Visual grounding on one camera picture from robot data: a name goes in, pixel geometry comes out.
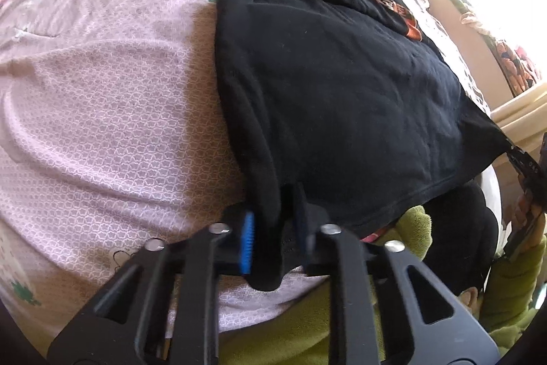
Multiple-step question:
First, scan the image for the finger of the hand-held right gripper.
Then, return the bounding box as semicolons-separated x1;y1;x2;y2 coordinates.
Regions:
505;138;540;188

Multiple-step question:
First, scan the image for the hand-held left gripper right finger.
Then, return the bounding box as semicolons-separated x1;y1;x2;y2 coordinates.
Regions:
285;182;502;365

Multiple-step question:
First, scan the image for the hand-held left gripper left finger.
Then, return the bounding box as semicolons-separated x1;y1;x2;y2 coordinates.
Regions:
47;205;259;365

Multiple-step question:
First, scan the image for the black sweater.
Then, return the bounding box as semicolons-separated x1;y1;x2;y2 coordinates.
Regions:
214;0;513;292

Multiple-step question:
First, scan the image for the person's right forearm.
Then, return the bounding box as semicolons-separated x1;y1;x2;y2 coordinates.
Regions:
487;234;547;342

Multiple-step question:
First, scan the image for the heap of clothes on windowsill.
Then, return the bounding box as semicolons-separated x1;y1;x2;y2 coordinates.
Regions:
459;10;547;96

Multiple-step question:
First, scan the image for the person's right hand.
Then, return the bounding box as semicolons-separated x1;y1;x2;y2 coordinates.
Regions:
514;194;547;252

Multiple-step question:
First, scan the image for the cream curtain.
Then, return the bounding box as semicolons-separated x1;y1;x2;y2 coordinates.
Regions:
491;81;547;148

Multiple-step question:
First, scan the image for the lilac strawberry print quilt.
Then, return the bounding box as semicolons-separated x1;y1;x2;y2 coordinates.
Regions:
0;0;492;349

